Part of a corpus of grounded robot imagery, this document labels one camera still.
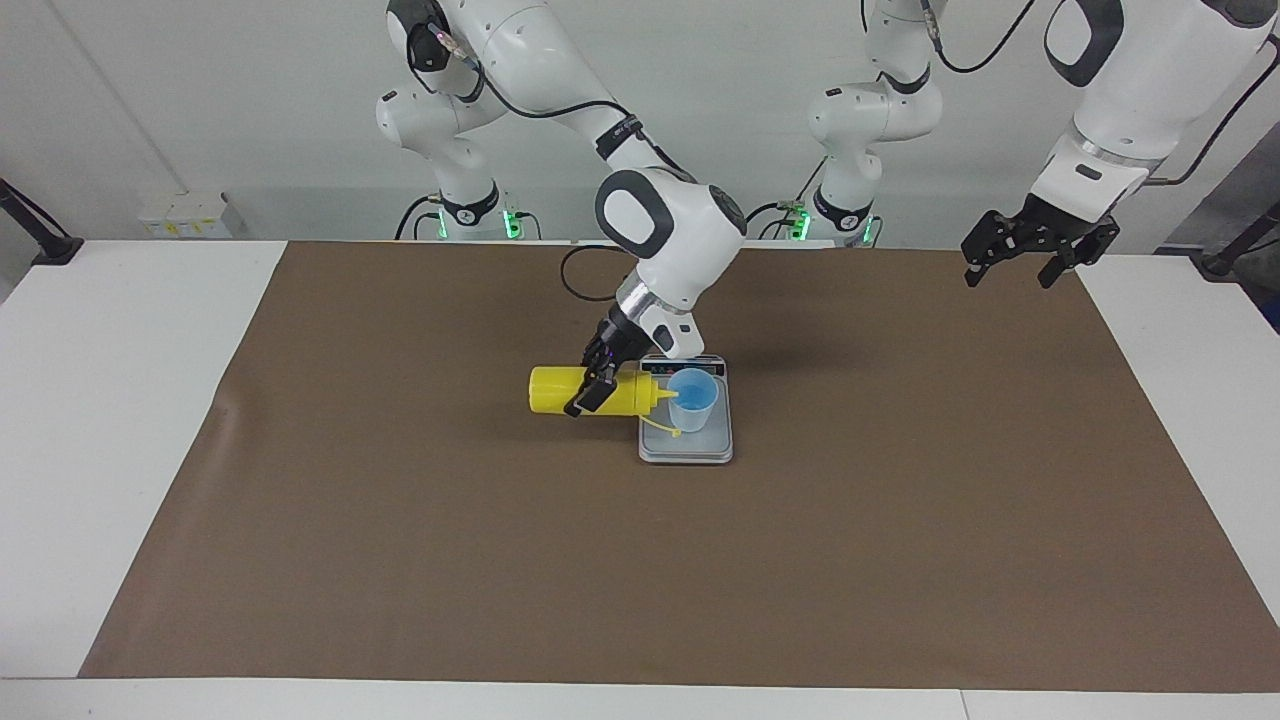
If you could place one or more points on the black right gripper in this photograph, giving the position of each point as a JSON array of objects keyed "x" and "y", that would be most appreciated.
[{"x": 618, "y": 345}]

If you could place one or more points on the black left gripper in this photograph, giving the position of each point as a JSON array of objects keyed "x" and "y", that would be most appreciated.
[{"x": 1055, "y": 222}]

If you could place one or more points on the yellow squeeze bottle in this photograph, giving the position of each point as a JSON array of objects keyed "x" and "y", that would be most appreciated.
[{"x": 550, "y": 390}]

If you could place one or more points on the blue plastic cup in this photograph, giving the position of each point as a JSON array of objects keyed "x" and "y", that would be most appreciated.
[{"x": 695, "y": 405}]

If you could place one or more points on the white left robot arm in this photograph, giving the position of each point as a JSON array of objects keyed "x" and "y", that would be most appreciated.
[{"x": 1130, "y": 90}]

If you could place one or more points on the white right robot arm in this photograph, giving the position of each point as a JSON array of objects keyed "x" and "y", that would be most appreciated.
[{"x": 670, "y": 215}]

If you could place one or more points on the silver digital kitchen scale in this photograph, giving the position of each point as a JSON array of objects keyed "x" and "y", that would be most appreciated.
[{"x": 700, "y": 445}]

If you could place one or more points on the brown table mat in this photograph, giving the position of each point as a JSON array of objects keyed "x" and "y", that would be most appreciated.
[{"x": 600, "y": 570}]

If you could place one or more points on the black clamp stand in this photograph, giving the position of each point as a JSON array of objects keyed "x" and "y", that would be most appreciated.
[
  {"x": 1235, "y": 250},
  {"x": 45, "y": 240}
]

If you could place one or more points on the white wall socket box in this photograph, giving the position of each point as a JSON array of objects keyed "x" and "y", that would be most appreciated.
[{"x": 185, "y": 215}]

